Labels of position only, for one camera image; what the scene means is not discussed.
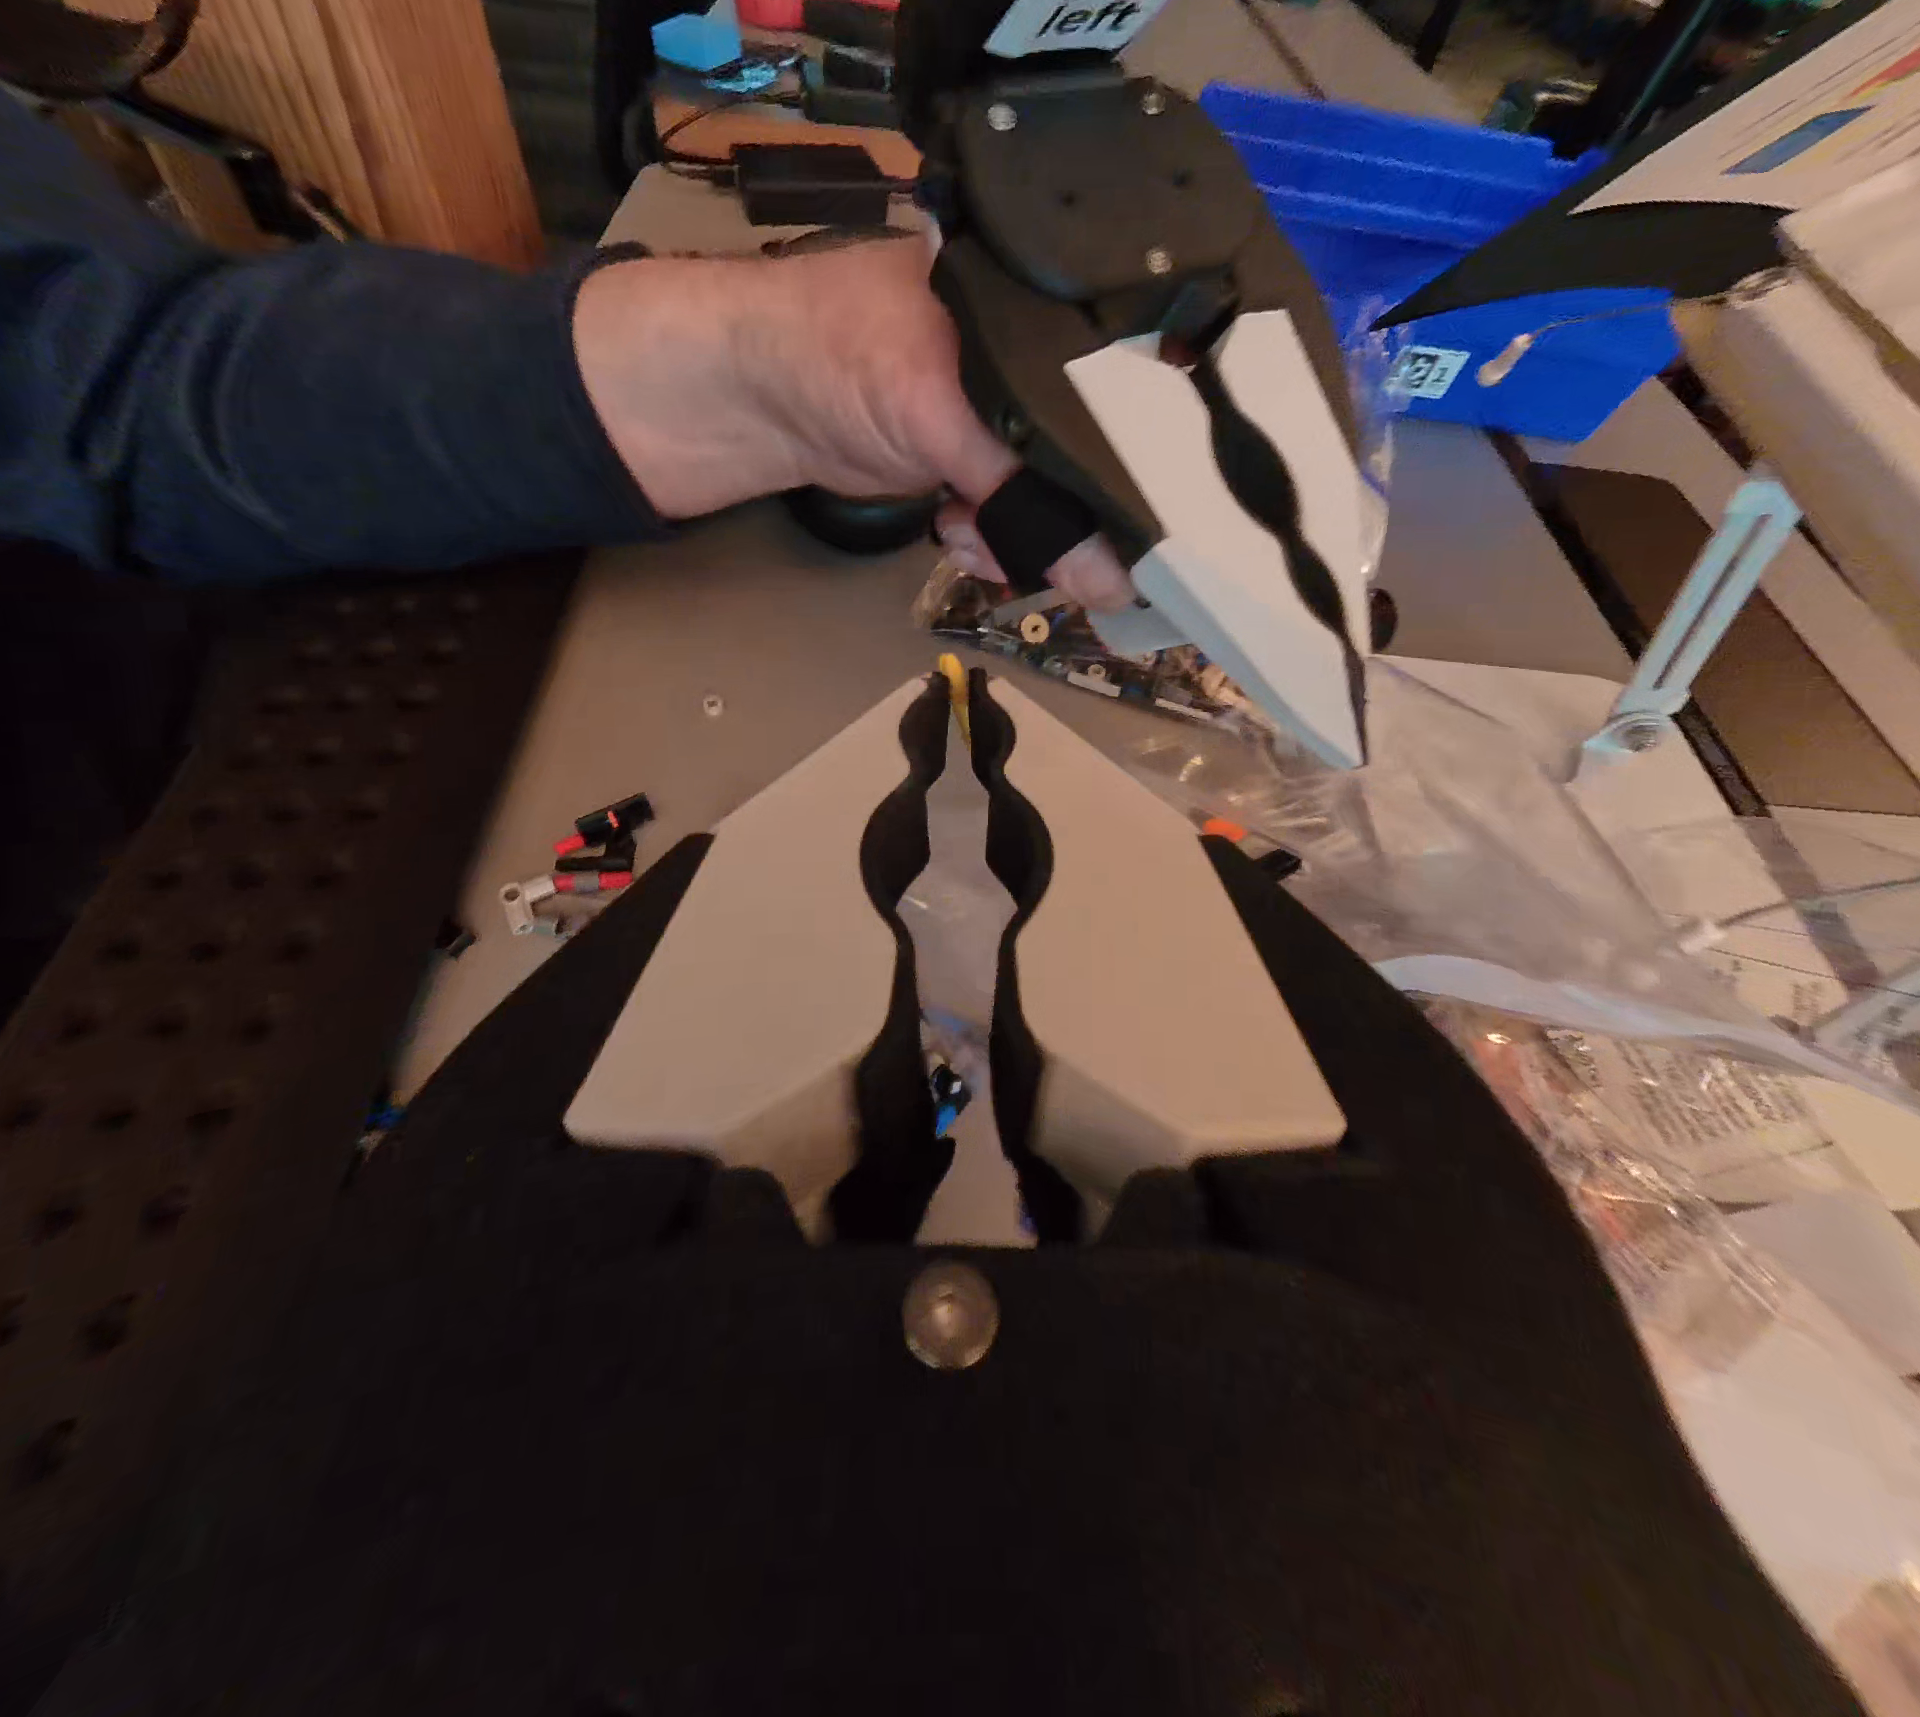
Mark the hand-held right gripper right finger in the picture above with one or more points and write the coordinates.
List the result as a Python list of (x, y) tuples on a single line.
[(1184, 997)]

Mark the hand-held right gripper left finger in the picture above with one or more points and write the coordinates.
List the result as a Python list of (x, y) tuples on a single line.
[(720, 997)]

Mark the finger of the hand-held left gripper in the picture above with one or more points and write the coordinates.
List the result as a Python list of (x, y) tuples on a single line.
[(1184, 518), (1304, 428)]

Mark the yellow toy pin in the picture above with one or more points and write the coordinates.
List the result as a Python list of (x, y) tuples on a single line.
[(951, 684)]

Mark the small clear bag toy pieces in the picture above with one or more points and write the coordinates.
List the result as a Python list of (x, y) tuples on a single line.
[(1471, 848)]

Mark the toy set instruction booklet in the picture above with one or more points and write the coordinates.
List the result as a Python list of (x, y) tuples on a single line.
[(1771, 126)]

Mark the person's left hand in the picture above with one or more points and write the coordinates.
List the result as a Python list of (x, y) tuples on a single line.
[(781, 384)]

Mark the red and grey toy pins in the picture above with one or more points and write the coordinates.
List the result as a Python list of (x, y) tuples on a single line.
[(593, 877)]

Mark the black toy piece red stripe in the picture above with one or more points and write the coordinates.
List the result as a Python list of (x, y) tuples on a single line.
[(609, 822)]

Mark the white toy connector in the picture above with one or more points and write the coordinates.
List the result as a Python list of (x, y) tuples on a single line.
[(525, 908)]

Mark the blue and black toy pin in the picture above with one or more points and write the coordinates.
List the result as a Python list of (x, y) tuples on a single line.
[(945, 1095)]

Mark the blue plastic bin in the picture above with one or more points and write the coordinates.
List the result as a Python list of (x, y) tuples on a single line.
[(1350, 143), (1531, 294)]

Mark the small black toy piece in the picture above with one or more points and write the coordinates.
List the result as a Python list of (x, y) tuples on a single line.
[(452, 942)]

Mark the black power adapter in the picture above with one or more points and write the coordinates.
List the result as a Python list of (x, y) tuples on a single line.
[(810, 180)]

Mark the black glossy rounded object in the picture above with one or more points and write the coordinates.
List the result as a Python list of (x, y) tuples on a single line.
[(862, 522)]

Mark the black perforated pad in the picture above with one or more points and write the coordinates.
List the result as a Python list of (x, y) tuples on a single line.
[(225, 997)]

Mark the wooden book stand white legs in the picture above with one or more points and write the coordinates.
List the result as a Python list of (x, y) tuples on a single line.
[(1801, 398)]

